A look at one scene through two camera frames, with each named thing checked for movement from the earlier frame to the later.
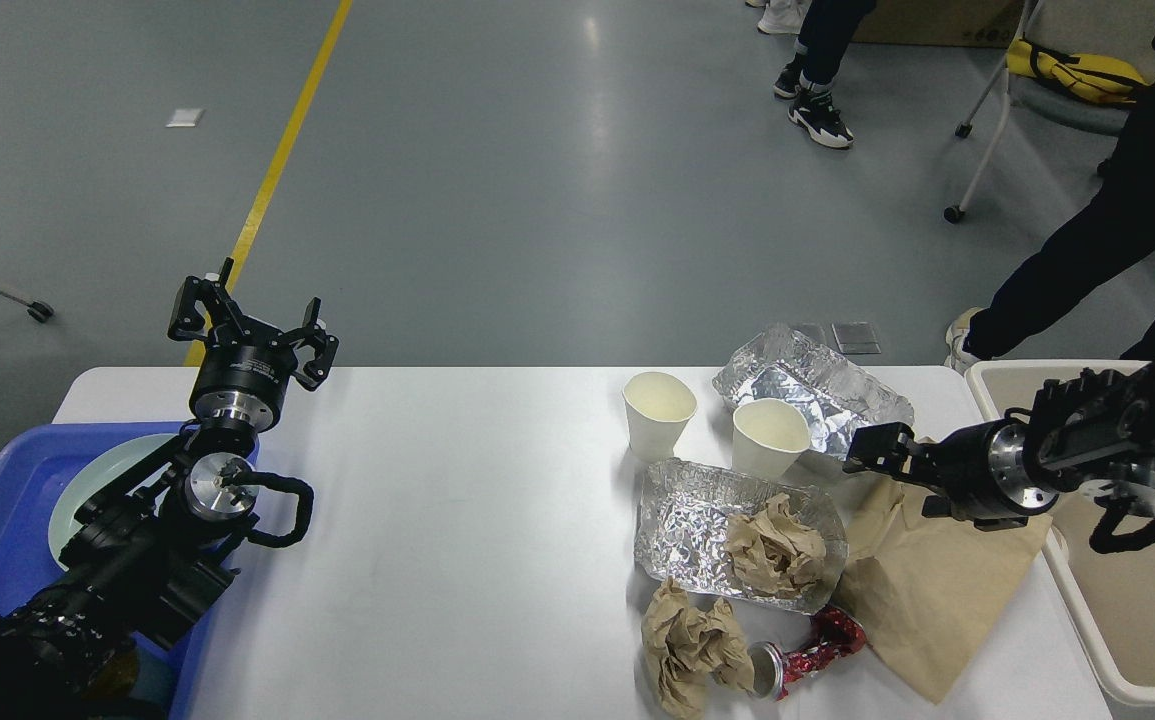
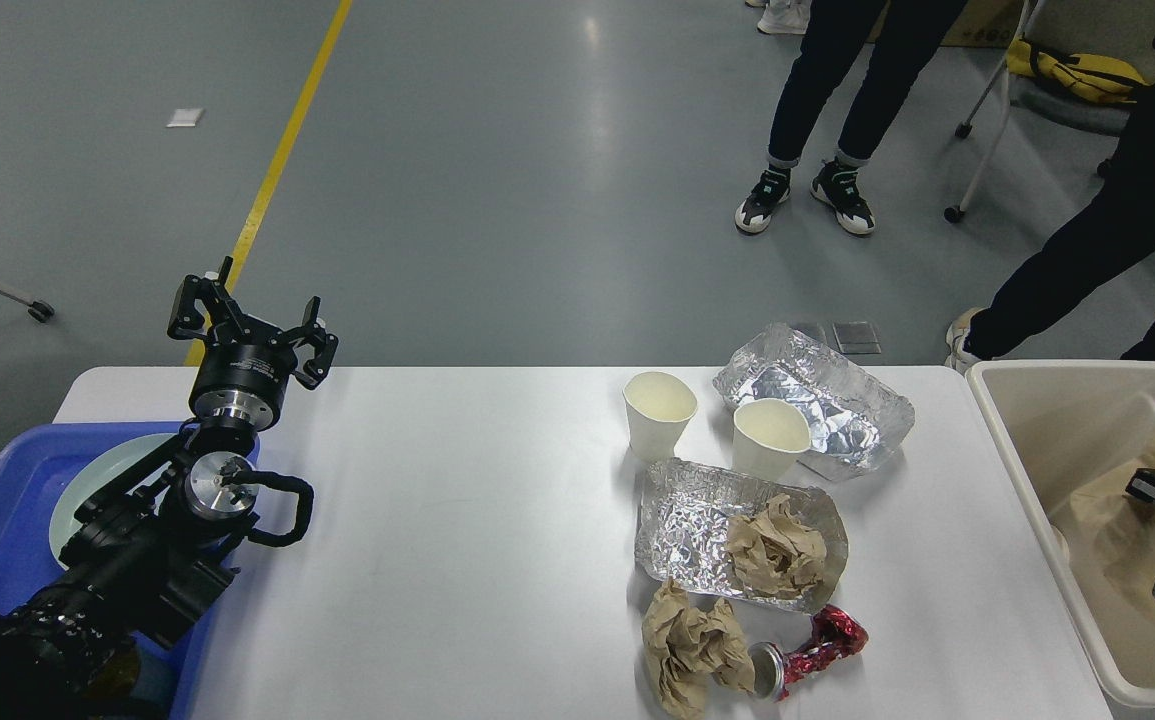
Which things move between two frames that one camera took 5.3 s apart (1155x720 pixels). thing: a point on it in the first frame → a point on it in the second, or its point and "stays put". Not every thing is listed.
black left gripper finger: [324, 347] stays put
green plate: [94, 478] stays put
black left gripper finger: [203, 305] stays put
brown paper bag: [924, 594] → [1130, 542]
